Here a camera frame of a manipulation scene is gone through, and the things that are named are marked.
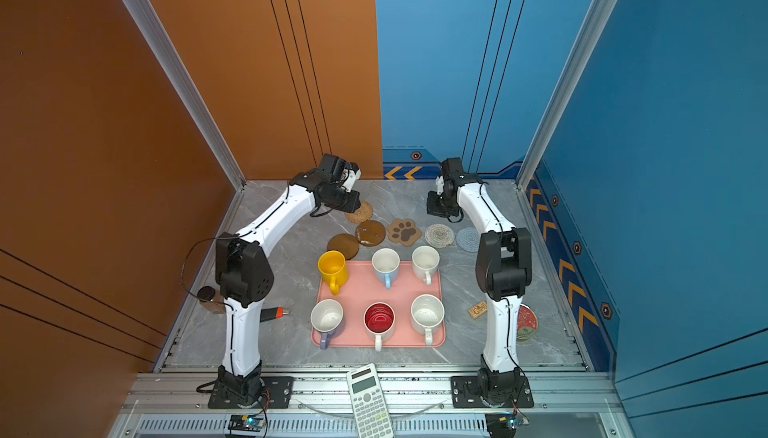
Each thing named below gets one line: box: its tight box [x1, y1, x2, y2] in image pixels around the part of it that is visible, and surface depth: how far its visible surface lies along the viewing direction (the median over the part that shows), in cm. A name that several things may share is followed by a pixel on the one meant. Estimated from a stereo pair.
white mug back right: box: [411, 245, 440, 286], surface depth 89 cm
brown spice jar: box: [197, 285, 225, 315], surface depth 82 cm
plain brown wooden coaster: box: [327, 234, 359, 261], surface depth 104 cm
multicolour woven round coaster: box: [424, 223, 455, 249], surface depth 105 cm
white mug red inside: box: [363, 301, 396, 352], surface depth 81 cm
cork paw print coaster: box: [387, 218, 422, 247], surface depth 107 cm
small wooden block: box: [468, 301, 488, 319], surface depth 88 cm
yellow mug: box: [318, 250, 348, 296], surface depth 88 cm
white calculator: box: [346, 363, 395, 438], surface depth 72 cm
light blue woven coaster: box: [456, 227, 480, 253], surface depth 104 cm
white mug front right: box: [410, 294, 445, 347], surface depth 81 cm
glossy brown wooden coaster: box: [356, 220, 386, 247], surface depth 105 cm
